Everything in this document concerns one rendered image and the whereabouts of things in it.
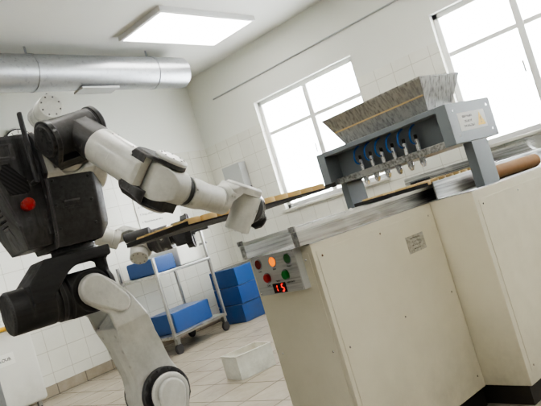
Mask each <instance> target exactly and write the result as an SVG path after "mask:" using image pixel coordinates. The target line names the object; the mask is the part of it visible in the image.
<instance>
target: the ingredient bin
mask: <svg viewBox="0 0 541 406"><path fill-rule="evenodd" d="M0 383H1V385H2V391H3V394H4V397H5V400H6V405H7V406H29V405H31V404H34V403H36V402H37V404H38V406H43V402H42V400H43V399H45V398H46V397H47V391H46V387H45V385H44V381H43V376H42V374H41V370H40V367H39V362H38V359H37V356H36V353H35V348H34V345H33V342H32V339H31V334H30V332H28V333H24V334H21V335H19V336H16V337H13V336H11V335H9V334H8V332H7V331H6V328H5V326H4V325H0Z"/></svg>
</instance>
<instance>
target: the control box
mask: <svg viewBox="0 0 541 406"><path fill-rule="evenodd" d="M285 254H288V255H289V257H290V263H286V262H285V261H284V259H283V256H284V255H285ZM270 257H271V258H273V259H274V260H275V265H274V266H273V267H272V266H271V265H270V264H269V258H270ZM250 261H251V264H252V267H253V269H254V274H255V277H256V280H257V283H258V288H259V291H260V293H261V296H268V295H274V294H279V293H285V292H294V291H299V290H305V289H307V288H310V287H311V284H310V281H309V278H308V274H307V270H306V267H305V265H304V260H303V257H302V252H301V250H300V246H299V247H294V248H291V249H286V250H283V251H277V252H274V253H270V254H266V255H260V256H257V257H254V258H252V259H250ZM255 261H259V262H260V263H261V268H260V269H257V268H256V267H255ZM282 271H287V272H288V275H289V277H288V279H286V280H285V279H283V277H282V276H281V273H282ZM265 274H267V275H269V277H270V282H269V283H266V282H265V281H264V279H263V276H264V275H265ZM275 284H276V285H277V286H278V289H276V291H278V290H279V292H276V291H275ZM280 284H282V287H283V285H284V287H285V292H283V290H284V288H283V290H282V288H281V285H280Z"/></svg>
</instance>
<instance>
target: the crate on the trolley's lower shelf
mask: <svg viewBox="0 0 541 406"><path fill-rule="evenodd" d="M169 311H170V314H171V319H172V322H173V325H174V328H175V331H176V334H177V333H179V332H181V331H183V330H185V329H187V328H189V327H192V326H194V325H196V324H198V323H200V322H202V321H204V320H207V319H209V318H210V317H212V316H213V315H212V312H211V309H210V307H209V302H208V299H203V300H197V301H193V302H190V303H186V304H181V305H179V306H176V307H175V308H172V309H169ZM151 320H152V323H153V325H154V327H155V331H156V332H157V334H158V335H159V337H161V336H165V335H169V334H172V332H171V328H170V325H169V322H168V319H167V314H166V311H165V312H162V313H160V314H157V315H155V316H153V317H151Z"/></svg>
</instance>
